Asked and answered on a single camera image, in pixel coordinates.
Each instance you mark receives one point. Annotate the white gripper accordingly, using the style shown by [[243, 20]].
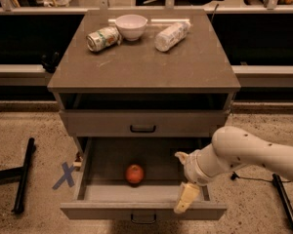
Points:
[[190, 169]]

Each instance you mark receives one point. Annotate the red apple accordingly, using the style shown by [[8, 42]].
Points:
[[134, 174]]

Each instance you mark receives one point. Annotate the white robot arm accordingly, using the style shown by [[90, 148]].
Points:
[[230, 149]]

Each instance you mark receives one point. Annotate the closed grey upper drawer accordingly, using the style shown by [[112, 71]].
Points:
[[137, 123]]

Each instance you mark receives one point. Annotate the open grey lower drawer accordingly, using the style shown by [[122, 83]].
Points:
[[102, 191]]

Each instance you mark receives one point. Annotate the grey drawer cabinet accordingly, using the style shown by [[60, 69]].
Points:
[[194, 75]]

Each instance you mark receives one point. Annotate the black stand right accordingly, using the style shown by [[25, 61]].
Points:
[[278, 184]]

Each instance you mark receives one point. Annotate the black stand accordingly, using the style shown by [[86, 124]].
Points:
[[278, 184], [20, 174]]

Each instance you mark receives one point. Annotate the blue tape cross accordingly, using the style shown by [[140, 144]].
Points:
[[67, 176]]

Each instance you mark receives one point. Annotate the white plastic bottle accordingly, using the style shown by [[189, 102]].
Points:
[[172, 35]]

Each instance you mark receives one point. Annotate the white ceramic bowl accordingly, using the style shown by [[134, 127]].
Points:
[[131, 27]]

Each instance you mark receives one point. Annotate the crushed green white can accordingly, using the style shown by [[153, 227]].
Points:
[[103, 38]]

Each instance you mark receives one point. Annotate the black stand left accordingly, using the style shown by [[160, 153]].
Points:
[[20, 174]]

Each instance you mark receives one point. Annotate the black clamp on rail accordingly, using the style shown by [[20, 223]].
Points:
[[51, 62]]

